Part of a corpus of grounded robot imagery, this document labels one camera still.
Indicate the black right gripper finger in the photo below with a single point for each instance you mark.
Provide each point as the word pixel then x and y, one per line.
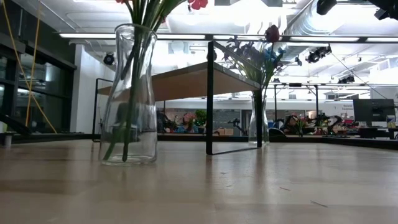
pixel 326 6

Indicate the dark red artificial tulip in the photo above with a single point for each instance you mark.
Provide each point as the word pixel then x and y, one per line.
pixel 272 33

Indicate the blue artificial flower bunch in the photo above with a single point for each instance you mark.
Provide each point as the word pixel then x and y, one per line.
pixel 270 54

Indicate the purple artificial flower bunch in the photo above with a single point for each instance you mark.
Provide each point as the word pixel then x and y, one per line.
pixel 245 54

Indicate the narrow clear glass vase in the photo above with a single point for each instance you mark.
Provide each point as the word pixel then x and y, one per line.
pixel 252 124

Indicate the red artificial flower bunch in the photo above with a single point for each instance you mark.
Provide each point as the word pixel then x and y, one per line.
pixel 132 93

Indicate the wide clear glass carafe vase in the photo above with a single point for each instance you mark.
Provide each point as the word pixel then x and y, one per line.
pixel 146 124

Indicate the small black background robot arm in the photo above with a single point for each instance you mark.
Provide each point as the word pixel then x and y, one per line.
pixel 236 124

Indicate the black background robot arm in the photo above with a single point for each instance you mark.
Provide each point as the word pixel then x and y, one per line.
pixel 326 123

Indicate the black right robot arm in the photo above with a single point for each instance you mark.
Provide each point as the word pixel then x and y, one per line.
pixel 385 7

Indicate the pink background flowers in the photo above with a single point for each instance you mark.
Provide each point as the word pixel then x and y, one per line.
pixel 189 119

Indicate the black ceiling track light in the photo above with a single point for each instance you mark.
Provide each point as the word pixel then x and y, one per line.
pixel 345 79
pixel 318 54

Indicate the black computer monitor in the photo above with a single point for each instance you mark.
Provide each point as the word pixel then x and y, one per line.
pixel 373 110

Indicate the wooden table with black legs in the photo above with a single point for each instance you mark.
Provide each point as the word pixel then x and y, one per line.
pixel 186 82

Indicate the brown cardboard box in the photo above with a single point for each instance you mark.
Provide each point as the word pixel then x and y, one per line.
pixel 225 131

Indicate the green background plant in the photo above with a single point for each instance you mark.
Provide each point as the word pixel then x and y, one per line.
pixel 200 115

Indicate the black ceiling spotlight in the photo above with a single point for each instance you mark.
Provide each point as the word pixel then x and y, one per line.
pixel 109 59

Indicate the black background rack frame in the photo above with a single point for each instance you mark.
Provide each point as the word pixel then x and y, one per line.
pixel 295 84

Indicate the small grey post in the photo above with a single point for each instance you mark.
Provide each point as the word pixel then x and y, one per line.
pixel 8 140

